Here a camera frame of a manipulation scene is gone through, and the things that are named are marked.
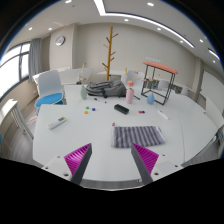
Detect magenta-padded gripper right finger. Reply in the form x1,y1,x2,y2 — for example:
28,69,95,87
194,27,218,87
130,142,184,186

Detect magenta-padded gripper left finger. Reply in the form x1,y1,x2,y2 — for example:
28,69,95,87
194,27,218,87
41,143,93,186

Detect grey striped towel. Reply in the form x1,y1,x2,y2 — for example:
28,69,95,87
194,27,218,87
111,125,167,149

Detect white remote control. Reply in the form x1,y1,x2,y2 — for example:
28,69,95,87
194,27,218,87
47,116,68,131

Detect white marker pen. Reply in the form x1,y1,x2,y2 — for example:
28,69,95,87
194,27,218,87
157,109,170,120

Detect black rectangular box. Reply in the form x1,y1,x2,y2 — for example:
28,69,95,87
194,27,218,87
113,103,130,116

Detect blue vase with dried flowers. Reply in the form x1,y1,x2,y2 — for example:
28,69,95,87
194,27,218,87
145,75,158,105

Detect black marker pen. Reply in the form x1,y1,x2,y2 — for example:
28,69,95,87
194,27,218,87
93,97,108,104

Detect pink vase with dried flowers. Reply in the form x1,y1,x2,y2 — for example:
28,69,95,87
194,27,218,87
123,68,141,105

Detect green vase with dried flowers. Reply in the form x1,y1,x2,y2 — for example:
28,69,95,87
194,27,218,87
77,62,89,101

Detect white chair with blue seat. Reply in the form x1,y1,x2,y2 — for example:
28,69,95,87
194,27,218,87
34,69,67,113

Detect grey backpack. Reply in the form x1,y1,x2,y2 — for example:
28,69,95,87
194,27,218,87
86,79,128,99

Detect white side desk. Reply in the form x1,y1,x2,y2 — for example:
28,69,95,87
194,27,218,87
0,98,35,141

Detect grey curtain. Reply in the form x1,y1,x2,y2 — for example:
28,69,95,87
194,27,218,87
28,37,43,84

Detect wooden coat rack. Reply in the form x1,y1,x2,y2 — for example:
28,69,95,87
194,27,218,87
101,25,120,82

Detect window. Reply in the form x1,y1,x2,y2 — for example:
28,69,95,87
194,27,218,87
0,41,32,101

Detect ceiling lights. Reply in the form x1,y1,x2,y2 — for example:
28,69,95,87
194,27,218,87
28,0,221,63

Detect orange-topped black frame table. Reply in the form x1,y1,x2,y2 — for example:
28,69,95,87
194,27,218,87
140,60,179,106

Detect round wall clock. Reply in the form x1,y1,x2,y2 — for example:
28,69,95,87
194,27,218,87
54,35,66,47

